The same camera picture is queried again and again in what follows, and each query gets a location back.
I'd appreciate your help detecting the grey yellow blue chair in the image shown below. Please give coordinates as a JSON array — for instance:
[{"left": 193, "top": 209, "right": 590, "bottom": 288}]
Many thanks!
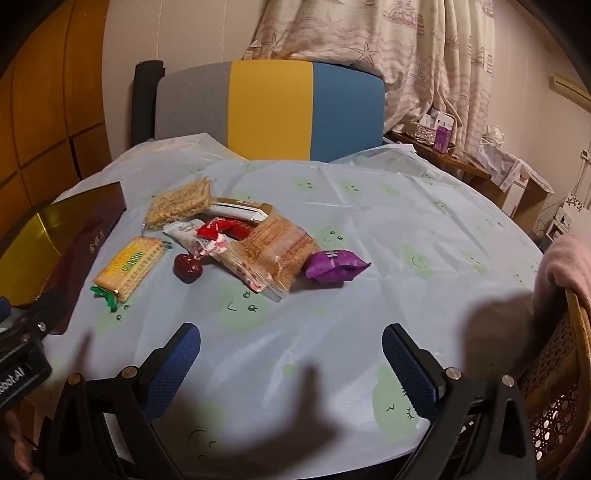
[{"left": 152, "top": 60, "right": 387, "bottom": 163}]

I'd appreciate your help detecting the orange crispy snack packet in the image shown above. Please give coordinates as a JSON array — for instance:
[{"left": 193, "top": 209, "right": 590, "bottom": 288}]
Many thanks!
[{"left": 217, "top": 215, "right": 320, "bottom": 304}]

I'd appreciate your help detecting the printed cream curtain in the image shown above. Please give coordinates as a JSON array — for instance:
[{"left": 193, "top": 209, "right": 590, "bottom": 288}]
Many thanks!
[{"left": 245, "top": 0, "right": 498, "bottom": 158}]

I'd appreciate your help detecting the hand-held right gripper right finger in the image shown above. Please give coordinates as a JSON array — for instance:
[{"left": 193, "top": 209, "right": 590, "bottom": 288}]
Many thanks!
[{"left": 382, "top": 324, "right": 539, "bottom": 480}]

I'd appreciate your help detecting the puffed rice cracker packet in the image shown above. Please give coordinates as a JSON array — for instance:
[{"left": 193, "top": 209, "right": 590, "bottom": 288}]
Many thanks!
[{"left": 142, "top": 178, "right": 216, "bottom": 232}]

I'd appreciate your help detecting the pink towel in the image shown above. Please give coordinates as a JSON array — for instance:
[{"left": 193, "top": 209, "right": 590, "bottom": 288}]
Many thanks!
[{"left": 531, "top": 233, "right": 591, "bottom": 320}]

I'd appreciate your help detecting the wicker chair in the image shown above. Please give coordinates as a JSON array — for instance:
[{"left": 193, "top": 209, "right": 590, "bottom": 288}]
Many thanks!
[{"left": 516, "top": 286, "right": 591, "bottom": 479}]

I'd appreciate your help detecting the yellow green biscuit packet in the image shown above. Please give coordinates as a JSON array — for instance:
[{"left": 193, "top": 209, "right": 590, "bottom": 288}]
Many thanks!
[{"left": 90, "top": 236, "right": 168, "bottom": 312}]

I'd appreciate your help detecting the gold white sachet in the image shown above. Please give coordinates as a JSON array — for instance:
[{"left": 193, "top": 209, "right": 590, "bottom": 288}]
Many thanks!
[{"left": 203, "top": 197, "right": 274, "bottom": 228}]

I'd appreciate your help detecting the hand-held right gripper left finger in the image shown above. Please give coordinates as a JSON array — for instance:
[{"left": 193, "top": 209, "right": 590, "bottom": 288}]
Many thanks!
[{"left": 44, "top": 323, "right": 201, "bottom": 480}]

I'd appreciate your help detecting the silver patterned tissue box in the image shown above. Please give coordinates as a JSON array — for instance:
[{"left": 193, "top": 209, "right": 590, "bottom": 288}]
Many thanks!
[{"left": 406, "top": 121, "right": 437, "bottom": 147}]

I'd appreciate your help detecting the red date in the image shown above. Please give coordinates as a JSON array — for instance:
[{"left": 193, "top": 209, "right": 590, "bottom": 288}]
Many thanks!
[{"left": 174, "top": 253, "right": 204, "bottom": 284}]

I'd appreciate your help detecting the wooden side table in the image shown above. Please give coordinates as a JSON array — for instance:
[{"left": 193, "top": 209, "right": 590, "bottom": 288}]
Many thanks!
[{"left": 385, "top": 129, "right": 551, "bottom": 228}]

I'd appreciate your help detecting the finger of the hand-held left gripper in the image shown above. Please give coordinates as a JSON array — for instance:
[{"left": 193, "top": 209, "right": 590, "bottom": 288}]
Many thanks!
[{"left": 0, "top": 296, "right": 44, "bottom": 337}]

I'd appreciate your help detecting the cream wall-mounted box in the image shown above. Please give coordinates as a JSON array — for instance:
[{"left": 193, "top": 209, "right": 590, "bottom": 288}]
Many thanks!
[{"left": 549, "top": 73, "right": 591, "bottom": 100}]

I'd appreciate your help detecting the purple snack packet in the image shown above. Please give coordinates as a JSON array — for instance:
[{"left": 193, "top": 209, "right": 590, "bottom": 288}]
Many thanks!
[{"left": 305, "top": 249, "right": 372, "bottom": 282}]

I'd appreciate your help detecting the white appliance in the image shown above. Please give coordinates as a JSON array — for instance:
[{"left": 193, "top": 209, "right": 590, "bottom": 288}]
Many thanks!
[{"left": 549, "top": 196, "right": 583, "bottom": 241}]

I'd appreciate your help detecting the light blue plastic tablecloth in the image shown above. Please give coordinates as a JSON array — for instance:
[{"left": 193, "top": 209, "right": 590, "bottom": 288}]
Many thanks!
[{"left": 34, "top": 131, "right": 546, "bottom": 462}]

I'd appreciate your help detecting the white red label snack packet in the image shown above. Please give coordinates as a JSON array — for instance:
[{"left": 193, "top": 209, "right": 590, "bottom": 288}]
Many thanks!
[{"left": 163, "top": 220, "right": 207, "bottom": 256}]

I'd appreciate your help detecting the gold tin box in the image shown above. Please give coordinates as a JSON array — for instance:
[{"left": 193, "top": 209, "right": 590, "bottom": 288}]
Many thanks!
[{"left": 0, "top": 181, "right": 126, "bottom": 334}]

